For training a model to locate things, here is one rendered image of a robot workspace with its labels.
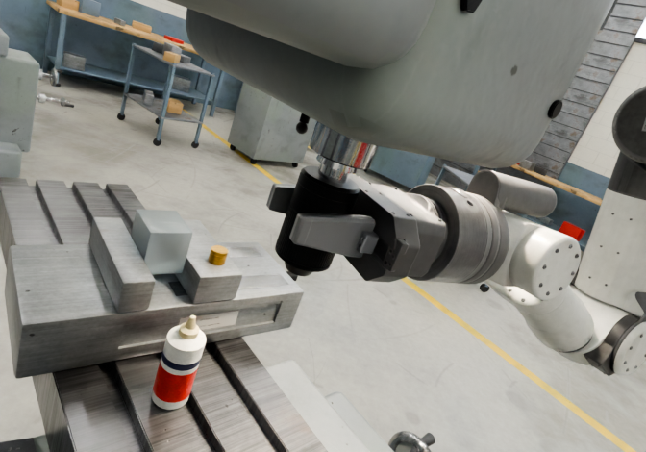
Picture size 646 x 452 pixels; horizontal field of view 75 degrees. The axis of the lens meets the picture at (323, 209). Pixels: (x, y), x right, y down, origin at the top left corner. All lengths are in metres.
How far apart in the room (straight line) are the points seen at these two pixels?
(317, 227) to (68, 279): 0.35
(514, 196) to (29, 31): 6.63
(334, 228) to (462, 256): 0.13
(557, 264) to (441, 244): 0.12
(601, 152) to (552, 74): 7.69
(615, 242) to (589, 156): 7.34
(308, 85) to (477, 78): 0.08
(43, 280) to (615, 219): 0.69
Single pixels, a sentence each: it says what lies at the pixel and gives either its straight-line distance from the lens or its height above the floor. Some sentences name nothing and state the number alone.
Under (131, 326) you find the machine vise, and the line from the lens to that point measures 0.54.
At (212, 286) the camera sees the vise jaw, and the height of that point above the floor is 1.05.
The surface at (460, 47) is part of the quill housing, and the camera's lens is 0.20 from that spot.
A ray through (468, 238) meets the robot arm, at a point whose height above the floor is 1.25.
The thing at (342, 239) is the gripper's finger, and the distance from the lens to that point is 0.30.
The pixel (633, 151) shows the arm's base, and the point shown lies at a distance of 0.64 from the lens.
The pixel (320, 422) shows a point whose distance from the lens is 0.68.
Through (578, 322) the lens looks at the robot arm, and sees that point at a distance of 0.60.
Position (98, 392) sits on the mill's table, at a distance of 0.53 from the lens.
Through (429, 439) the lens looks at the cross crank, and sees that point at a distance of 1.03.
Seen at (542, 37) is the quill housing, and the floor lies 1.39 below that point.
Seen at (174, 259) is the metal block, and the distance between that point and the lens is 0.55.
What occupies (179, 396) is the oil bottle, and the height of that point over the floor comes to 0.97.
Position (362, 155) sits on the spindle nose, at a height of 1.29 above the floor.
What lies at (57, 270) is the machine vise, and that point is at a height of 1.02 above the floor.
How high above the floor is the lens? 1.34
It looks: 18 degrees down
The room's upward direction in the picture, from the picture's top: 20 degrees clockwise
